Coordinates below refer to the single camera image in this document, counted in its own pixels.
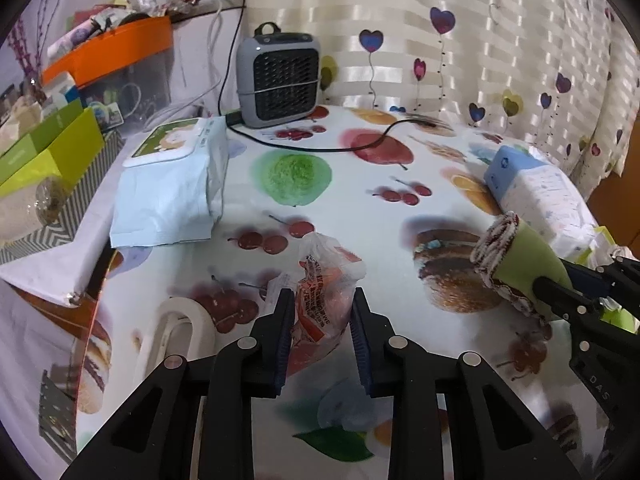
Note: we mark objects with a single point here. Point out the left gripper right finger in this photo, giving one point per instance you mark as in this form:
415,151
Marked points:
370,332

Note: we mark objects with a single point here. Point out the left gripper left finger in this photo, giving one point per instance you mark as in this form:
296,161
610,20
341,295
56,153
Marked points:
269,358

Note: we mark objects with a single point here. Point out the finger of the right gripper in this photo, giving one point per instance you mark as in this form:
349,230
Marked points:
553,300
582,277

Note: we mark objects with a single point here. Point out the green towel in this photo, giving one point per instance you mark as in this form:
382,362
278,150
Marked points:
511,255

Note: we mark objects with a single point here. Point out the green rimmed white tray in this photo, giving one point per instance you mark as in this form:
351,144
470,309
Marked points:
602,250

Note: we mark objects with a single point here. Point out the white curved plastic piece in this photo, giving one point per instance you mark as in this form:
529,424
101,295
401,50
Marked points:
178,326

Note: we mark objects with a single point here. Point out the wooden wardrobe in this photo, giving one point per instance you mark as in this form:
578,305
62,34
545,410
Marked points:
615,202

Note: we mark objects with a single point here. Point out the white tissue pack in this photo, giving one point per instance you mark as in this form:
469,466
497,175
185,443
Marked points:
544,197

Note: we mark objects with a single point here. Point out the blue wet wipes pack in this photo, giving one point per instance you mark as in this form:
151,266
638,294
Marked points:
171,190

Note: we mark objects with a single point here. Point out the heart patterned curtain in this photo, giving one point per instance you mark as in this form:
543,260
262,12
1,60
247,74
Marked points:
562,75

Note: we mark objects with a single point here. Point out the grey small heater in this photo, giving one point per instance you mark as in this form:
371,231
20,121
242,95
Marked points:
277,76

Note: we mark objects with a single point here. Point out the green cardboard box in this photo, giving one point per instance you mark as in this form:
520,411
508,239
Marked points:
63,145

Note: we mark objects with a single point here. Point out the orange storage box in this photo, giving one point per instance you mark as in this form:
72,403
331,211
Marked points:
113,50

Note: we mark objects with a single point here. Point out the purple decorative twigs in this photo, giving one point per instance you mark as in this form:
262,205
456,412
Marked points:
26,29

